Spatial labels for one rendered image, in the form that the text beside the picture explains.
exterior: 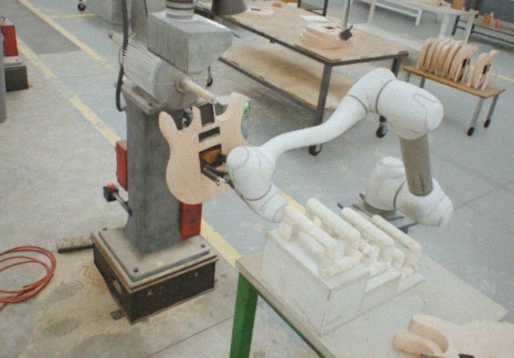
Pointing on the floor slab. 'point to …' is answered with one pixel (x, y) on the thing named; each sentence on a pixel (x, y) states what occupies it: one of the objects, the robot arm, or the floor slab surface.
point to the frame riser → (154, 287)
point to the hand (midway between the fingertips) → (211, 159)
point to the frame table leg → (243, 319)
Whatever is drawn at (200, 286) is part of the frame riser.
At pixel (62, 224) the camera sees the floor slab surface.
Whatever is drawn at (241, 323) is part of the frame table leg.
